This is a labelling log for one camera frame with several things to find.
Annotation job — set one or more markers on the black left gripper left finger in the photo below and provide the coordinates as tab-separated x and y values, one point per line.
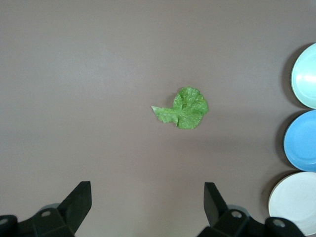
71	209

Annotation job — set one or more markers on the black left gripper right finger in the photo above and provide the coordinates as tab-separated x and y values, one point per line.
222	217

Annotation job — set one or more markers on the green lettuce leaf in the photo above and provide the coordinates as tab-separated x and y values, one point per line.
188	109

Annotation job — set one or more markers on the white plate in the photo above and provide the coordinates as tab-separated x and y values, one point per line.
293	200

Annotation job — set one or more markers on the blue plate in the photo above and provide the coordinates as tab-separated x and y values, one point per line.
302	142

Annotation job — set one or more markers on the mint green plate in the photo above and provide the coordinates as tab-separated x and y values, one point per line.
306	79

